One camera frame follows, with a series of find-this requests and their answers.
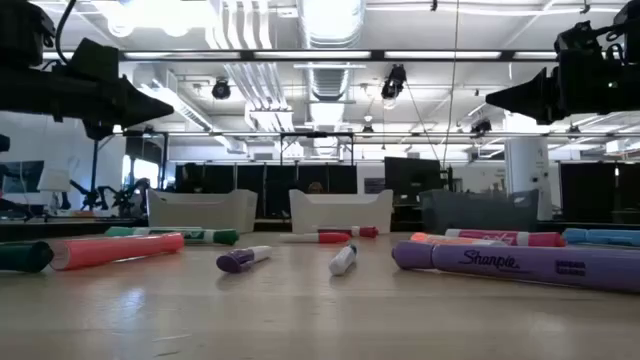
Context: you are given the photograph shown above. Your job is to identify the overhead bar with light strips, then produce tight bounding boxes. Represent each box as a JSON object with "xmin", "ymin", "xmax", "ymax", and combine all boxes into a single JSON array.
[{"xmin": 42, "ymin": 48, "xmax": 560, "ymax": 63}]

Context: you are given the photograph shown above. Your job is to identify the orange highlighter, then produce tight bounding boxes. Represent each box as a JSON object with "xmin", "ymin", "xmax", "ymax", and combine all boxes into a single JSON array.
[{"xmin": 409, "ymin": 231, "xmax": 509, "ymax": 248}]

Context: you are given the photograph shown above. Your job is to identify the blue highlighter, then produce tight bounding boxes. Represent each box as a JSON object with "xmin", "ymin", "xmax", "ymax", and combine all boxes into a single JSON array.
[{"xmin": 561, "ymin": 227, "xmax": 640, "ymax": 249}]

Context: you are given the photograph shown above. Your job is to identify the dark computer monitor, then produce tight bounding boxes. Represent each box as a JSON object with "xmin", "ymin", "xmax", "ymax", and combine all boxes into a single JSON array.
[{"xmin": 0, "ymin": 159, "xmax": 46, "ymax": 195}]

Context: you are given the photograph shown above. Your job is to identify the red cap white marker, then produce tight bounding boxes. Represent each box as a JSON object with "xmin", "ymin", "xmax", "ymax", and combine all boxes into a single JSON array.
[{"xmin": 279, "ymin": 231, "xmax": 353, "ymax": 245}]

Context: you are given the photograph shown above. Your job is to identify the grey translucent plastic bin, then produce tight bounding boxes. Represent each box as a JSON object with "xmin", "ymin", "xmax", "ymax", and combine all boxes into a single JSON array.
[{"xmin": 418, "ymin": 188, "xmax": 540, "ymax": 235}]

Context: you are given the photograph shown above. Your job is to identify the white round column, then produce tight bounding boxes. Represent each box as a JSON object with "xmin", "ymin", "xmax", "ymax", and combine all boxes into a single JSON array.
[{"xmin": 504, "ymin": 123, "xmax": 554, "ymax": 222}]

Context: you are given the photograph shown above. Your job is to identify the purple Sharpie highlighter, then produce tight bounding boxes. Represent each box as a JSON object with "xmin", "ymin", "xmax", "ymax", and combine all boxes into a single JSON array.
[{"xmin": 390, "ymin": 239, "xmax": 640, "ymax": 295}]

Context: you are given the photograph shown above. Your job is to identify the black ceiling spotlight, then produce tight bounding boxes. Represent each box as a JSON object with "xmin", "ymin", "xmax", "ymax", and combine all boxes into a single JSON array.
[
  {"xmin": 210, "ymin": 76, "xmax": 233, "ymax": 101},
  {"xmin": 470, "ymin": 117, "xmax": 494, "ymax": 138}
]

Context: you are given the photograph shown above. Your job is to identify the purple cap white marker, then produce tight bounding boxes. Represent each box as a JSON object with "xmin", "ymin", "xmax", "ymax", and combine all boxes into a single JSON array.
[{"xmin": 215, "ymin": 244, "xmax": 273, "ymax": 275}]

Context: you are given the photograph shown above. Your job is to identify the black partition panels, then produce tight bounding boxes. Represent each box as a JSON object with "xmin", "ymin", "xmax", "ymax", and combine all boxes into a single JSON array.
[
  {"xmin": 174, "ymin": 163, "xmax": 359, "ymax": 220},
  {"xmin": 559, "ymin": 161, "xmax": 640, "ymax": 224}
]

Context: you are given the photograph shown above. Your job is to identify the black metal workstation frame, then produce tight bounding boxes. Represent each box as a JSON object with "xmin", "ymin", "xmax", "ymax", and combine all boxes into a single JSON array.
[{"xmin": 86, "ymin": 130, "xmax": 172, "ymax": 212}]

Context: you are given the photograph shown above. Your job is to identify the white table lamp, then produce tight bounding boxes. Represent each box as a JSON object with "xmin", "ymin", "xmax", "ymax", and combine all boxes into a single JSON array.
[{"xmin": 36, "ymin": 166, "xmax": 73, "ymax": 217}]

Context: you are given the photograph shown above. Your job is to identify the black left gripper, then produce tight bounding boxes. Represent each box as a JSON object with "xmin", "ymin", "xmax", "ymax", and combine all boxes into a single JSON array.
[{"xmin": 0, "ymin": 63, "xmax": 176, "ymax": 142}]

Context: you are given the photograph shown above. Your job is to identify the green cap white marker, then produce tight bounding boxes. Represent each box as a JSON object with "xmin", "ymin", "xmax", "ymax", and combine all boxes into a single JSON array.
[{"xmin": 142, "ymin": 228, "xmax": 241, "ymax": 247}]

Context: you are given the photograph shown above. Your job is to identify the black screen on stand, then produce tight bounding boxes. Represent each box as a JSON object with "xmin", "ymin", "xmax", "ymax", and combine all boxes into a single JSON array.
[{"xmin": 383, "ymin": 156, "xmax": 454, "ymax": 207}]

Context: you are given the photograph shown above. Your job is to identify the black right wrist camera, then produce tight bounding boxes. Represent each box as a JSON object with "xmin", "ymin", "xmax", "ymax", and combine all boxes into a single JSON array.
[{"xmin": 553, "ymin": 20, "xmax": 609, "ymax": 54}]

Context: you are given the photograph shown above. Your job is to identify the black overhead camera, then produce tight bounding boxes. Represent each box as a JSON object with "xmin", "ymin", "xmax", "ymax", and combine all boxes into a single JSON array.
[{"xmin": 380, "ymin": 63, "xmax": 408, "ymax": 101}]

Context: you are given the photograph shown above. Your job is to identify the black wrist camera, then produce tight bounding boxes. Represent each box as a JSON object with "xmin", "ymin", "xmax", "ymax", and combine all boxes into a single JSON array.
[
  {"xmin": 553, "ymin": 20, "xmax": 609, "ymax": 54},
  {"xmin": 68, "ymin": 36, "xmax": 121, "ymax": 81}
]

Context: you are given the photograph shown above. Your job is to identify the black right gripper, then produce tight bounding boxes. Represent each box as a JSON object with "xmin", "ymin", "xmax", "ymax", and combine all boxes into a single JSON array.
[{"xmin": 485, "ymin": 46, "xmax": 640, "ymax": 127}]

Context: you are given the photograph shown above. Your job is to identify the dark green marker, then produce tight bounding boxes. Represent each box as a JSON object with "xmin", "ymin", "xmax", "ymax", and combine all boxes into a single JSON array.
[{"xmin": 0, "ymin": 240, "xmax": 55, "ymax": 274}]

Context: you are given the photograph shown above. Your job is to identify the thin hanging cable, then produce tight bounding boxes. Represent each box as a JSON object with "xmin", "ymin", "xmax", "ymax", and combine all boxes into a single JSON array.
[{"xmin": 441, "ymin": 0, "xmax": 461, "ymax": 169}]

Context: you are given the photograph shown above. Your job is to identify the silver ventilation duct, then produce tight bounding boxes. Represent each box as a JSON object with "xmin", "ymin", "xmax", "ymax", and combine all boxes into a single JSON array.
[{"xmin": 296, "ymin": 0, "xmax": 368, "ymax": 102}]

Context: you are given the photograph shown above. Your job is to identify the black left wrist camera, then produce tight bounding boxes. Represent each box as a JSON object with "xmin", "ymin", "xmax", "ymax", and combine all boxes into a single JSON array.
[{"xmin": 68, "ymin": 36, "xmax": 121, "ymax": 81}]

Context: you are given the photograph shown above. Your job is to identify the black left camera cable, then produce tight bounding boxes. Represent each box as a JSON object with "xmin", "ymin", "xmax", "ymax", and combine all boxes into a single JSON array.
[{"xmin": 53, "ymin": 0, "xmax": 78, "ymax": 65}]

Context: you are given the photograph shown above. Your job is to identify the dark red marker white band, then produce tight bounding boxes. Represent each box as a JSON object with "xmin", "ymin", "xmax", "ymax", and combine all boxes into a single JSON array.
[{"xmin": 316, "ymin": 225, "xmax": 380, "ymax": 239}]

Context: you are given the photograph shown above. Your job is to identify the white plastic bin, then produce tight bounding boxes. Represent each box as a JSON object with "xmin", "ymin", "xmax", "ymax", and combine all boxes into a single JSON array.
[
  {"xmin": 288, "ymin": 188, "xmax": 394, "ymax": 235},
  {"xmin": 146, "ymin": 188, "xmax": 259, "ymax": 235}
]

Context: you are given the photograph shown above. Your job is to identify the black cap white marker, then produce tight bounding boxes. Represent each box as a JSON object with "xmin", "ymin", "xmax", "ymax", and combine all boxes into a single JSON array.
[{"xmin": 328, "ymin": 243, "xmax": 359, "ymax": 277}]

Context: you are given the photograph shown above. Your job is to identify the coral pink highlighter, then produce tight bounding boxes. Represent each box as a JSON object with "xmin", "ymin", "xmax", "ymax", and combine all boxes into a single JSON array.
[{"xmin": 49, "ymin": 232, "xmax": 186, "ymax": 272}]

